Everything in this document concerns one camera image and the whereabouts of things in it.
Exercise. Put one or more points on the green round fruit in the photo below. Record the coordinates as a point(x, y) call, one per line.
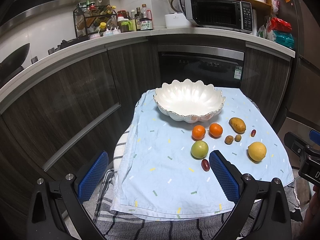
point(199, 149)

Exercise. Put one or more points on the brown yellow mango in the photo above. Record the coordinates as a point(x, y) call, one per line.
point(238, 125)

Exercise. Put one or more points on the light blue patterned cloth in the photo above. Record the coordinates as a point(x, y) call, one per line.
point(158, 178)

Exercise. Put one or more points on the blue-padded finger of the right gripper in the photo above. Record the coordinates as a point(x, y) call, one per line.
point(314, 136)

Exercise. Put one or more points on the dark glass sauce bottle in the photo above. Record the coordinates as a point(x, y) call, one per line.
point(137, 18)

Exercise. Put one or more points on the black wok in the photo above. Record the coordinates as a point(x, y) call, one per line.
point(12, 64)

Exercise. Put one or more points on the yellow cap bottle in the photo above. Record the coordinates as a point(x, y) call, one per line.
point(102, 28)

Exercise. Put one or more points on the orange mandarin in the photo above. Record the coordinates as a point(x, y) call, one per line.
point(215, 130)
point(198, 132)

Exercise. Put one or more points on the silver cabinet handle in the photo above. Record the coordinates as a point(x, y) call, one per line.
point(76, 138)

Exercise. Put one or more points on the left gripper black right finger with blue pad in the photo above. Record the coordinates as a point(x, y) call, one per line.
point(272, 220)

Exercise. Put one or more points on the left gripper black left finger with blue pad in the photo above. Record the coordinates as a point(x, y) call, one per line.
point(50, 200)

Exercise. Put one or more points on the dark red grape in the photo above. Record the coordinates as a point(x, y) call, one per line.
point(205, 165)

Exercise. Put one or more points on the soy sauce bottle red handle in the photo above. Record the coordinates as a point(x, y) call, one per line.
point(145, 20)

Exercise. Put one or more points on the small red grape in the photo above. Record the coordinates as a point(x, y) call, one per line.
point(253, 133)

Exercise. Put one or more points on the built-in black dishwasher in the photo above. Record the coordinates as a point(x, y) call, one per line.
point(217, 66)

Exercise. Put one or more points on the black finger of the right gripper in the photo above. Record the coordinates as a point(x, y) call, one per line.
point(296, 145)

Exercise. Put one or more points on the black microwave oven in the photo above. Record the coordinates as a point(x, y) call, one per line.
point(222, 14)

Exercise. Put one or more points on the white scalloped ceramic bowl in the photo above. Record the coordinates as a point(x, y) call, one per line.
point(189, 101)

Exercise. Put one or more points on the small brown longan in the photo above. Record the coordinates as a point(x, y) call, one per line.
point(237, 138)
point(229, 139)

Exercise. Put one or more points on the grey plaid cloth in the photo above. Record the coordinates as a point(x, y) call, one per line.
point(118, 225)

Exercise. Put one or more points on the yellow lemon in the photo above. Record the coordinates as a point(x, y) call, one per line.
point(257, 151)

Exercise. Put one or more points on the black wire spice rack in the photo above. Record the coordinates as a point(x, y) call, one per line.
point(87, 18)

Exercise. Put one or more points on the white rice cooker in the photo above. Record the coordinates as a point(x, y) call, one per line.
point(175, 5)

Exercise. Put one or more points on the red snack bag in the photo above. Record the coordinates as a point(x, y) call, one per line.
point(278, 24)

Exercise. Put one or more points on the person's hand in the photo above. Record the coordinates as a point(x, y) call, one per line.
point(310, 226)

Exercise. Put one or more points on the white small appliance box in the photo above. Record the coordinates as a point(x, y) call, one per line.
point(176, 20)

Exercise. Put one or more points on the teal plastic bag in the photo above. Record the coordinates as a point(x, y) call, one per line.
point(283, 38)

